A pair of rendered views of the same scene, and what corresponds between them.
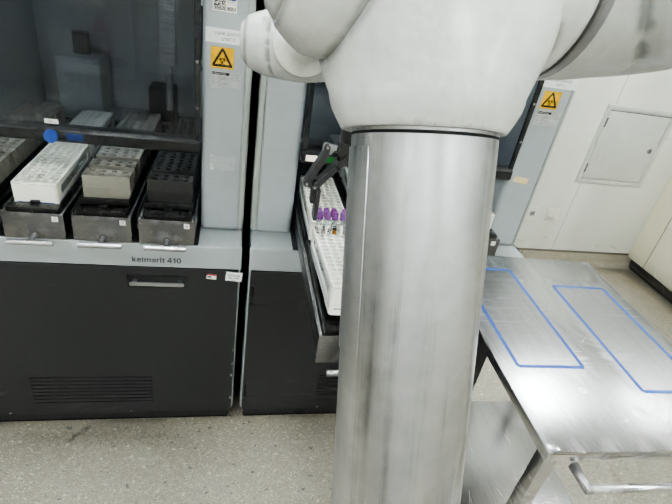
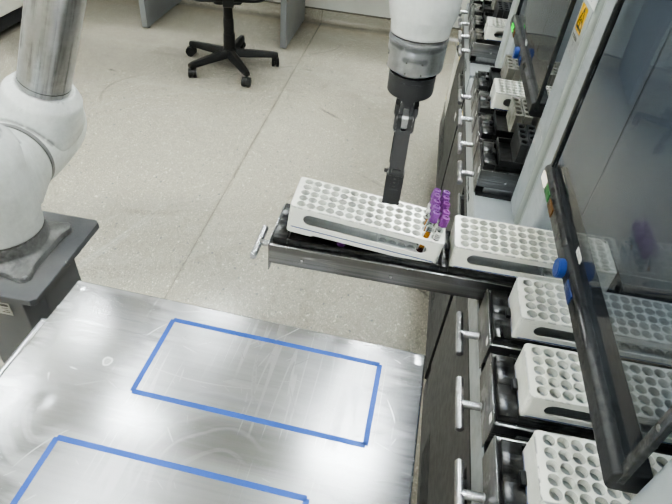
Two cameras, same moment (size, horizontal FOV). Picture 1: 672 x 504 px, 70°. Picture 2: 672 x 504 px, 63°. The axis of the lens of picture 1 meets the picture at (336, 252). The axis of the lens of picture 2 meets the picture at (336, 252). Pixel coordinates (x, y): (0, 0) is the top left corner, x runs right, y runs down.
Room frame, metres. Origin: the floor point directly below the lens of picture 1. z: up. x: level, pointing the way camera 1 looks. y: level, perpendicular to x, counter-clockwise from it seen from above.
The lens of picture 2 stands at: (1.14, -0.84, 1.51)
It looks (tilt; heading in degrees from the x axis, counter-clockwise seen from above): 41 degrees down; 110
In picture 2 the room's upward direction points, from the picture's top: 6 degrees clockwise
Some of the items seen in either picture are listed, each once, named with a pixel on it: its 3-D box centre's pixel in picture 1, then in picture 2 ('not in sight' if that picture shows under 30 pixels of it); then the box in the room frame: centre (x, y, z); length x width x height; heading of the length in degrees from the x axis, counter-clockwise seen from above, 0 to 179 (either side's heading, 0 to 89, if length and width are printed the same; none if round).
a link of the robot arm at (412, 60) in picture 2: not in sight; (416, 52); (0.93, -0.01, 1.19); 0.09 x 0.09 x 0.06
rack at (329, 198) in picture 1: (321, 207); (527, 255); (1.21, 0.06, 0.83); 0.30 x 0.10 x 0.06; 14
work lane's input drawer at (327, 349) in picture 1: (328, 259); (430, 259); (1.03, 0.02, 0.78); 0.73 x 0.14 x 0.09; 14
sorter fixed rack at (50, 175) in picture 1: (55, 171); (543, 102); (1.14, 0.77, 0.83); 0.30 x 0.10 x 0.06; 14
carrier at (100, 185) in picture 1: (107, 185); (514, 116); (1.08, 0.60, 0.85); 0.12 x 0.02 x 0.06; 105
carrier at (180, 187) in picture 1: (170, 190); (519, 145); (1.12, 0.45, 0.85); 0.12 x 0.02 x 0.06; 104
